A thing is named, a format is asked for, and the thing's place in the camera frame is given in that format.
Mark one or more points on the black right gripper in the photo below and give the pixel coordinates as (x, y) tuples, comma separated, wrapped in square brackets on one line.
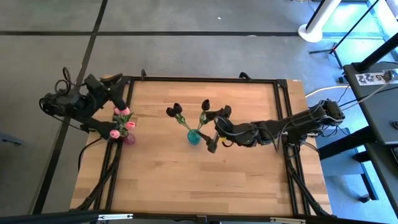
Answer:
[(239, 133)]

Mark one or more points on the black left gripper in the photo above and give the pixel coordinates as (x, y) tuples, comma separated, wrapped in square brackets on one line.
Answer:
[(108, 91)]

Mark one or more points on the blue glass vase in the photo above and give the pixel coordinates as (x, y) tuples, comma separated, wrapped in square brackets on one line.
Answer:
[(194, 138)]

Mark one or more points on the black artificial tulip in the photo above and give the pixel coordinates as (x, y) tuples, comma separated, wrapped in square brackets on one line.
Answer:
[(178, 108), (170, 112), (205, 104)]

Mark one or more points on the pink glass vase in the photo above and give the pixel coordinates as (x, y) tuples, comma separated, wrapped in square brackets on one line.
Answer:
[(130, 140)]

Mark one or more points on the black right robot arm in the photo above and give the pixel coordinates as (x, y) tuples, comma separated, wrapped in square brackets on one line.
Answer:
[(298, 123)]

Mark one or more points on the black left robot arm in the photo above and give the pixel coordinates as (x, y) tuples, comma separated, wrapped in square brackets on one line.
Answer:
[(71, 104)]

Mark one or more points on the grey floor object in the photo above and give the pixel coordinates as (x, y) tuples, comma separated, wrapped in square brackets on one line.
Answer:
[(11, 139)]

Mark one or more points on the white column stand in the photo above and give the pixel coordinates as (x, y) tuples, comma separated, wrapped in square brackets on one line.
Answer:
[(311, 32)]

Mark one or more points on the black tripod stand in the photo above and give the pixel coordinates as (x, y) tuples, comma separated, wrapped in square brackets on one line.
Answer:
[(334, 49)]

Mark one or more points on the white paper label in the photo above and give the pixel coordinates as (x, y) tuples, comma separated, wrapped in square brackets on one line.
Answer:
[(370, 78)]

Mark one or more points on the black desk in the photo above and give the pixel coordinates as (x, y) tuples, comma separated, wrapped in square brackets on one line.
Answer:
[(382, 109)]

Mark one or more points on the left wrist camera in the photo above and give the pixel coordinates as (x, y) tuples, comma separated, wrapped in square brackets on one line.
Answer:
[(94, 83)]

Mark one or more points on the black frame hook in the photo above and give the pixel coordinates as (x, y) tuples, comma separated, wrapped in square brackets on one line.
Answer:
[(143, 74), (245, 76)]

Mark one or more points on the black table frame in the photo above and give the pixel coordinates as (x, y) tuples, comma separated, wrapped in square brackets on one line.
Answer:
[(202, 80)]

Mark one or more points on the silver bracket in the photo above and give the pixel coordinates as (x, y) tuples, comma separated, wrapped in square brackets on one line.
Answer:
[(115, 216), (287, 220)]

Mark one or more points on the black rig rail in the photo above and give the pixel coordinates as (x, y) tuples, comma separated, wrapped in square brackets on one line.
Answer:
[(46, 217)]

